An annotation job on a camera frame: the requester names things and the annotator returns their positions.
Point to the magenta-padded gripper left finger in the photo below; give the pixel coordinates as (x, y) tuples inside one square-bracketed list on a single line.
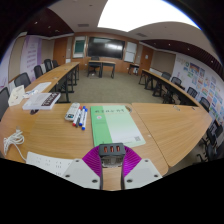
[(91, 163)]

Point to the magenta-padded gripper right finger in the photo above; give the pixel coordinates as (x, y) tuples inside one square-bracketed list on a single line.
[(132, 163)]

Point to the small dark grey charger block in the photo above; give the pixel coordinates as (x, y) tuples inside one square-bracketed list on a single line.
[(112, 155)]

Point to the green and white booklet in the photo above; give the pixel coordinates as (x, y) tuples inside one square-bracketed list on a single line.
[(113, 126)]

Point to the blue whiteboard marker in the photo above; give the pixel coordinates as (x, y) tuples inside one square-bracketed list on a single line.
[(84, 120), (82, 116)]

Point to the white power strip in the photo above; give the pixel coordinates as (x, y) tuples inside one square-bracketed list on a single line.
[(46, 161)]

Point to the red whiteboard marker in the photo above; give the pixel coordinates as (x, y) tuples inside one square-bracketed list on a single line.
[(76, 117)]

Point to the white remote control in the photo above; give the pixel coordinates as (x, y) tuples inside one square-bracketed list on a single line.
[(72, 111)]

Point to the white book with dark cover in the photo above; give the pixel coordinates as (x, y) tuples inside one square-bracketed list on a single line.
[(40, 101)]

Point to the black office chairs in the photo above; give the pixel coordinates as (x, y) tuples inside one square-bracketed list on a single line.
[(21, 80), (213, 140)]

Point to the long wooden table row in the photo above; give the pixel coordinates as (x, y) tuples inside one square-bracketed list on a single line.
[(166, 85), (56, 75)]

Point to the white paper sheets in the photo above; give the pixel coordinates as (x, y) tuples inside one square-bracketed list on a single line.
[(38, 88)]

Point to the small wooden side table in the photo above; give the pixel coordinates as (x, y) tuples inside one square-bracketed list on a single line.
[(134, 65)]

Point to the wooden presenter desk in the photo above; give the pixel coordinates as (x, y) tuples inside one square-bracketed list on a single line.
[(103, 63)]

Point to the white paper bag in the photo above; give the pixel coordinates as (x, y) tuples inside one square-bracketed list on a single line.
[(16, 96)]

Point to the black presenter desk chair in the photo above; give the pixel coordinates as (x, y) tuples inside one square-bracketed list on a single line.
[(94, 59)]

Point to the brown wooden door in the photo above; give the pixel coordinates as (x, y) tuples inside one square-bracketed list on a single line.
[(60, 50), (146, 58)]

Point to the large bright ceiling light panel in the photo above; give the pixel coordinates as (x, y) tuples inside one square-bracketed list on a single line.
[(140, 13)]

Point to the colourful wall posters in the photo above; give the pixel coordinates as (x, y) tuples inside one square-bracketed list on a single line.
[(203, 80)]

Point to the white wall whiteboard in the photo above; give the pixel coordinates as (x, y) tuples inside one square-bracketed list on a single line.
[(130, 52)]

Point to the large black wall screen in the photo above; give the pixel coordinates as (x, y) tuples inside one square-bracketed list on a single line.
[(106, 48)]

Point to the green-tinted wall whiteboard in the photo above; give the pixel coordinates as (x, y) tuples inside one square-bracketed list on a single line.
[(79, 47)]

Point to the purple wall banner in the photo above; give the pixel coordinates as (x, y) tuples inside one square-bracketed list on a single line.
[(31, 56)]

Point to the white purple-printed wall banner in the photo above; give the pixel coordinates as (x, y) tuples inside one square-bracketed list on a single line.
[(6, 70)]

